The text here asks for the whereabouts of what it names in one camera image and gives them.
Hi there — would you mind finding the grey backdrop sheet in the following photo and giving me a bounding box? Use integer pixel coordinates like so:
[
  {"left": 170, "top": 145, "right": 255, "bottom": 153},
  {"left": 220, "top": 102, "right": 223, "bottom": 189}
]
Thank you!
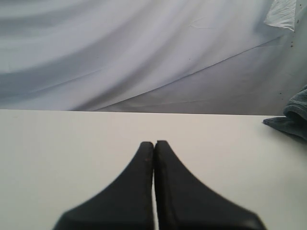
[{"left": 0, "top": 0, "right": 302, "bottom": 113}]

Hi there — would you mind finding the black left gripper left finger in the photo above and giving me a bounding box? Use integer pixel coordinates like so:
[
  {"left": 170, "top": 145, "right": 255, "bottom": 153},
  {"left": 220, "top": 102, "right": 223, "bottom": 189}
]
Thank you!
[{"left": 54, "top": 142, "right": 154, "bottom": 230}]

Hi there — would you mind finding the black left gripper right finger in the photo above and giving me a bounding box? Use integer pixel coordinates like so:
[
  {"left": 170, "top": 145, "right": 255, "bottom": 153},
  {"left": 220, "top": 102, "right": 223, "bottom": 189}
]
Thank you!
[{"left": 154, "top": 140, "right": 266, "bottom": 230}]

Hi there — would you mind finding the grey fleece cloth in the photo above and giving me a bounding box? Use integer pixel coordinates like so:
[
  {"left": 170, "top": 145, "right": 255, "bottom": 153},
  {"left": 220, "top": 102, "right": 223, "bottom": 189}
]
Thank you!
[{"left": 263, "top": 85, "right": 307, "bottom": 141}]

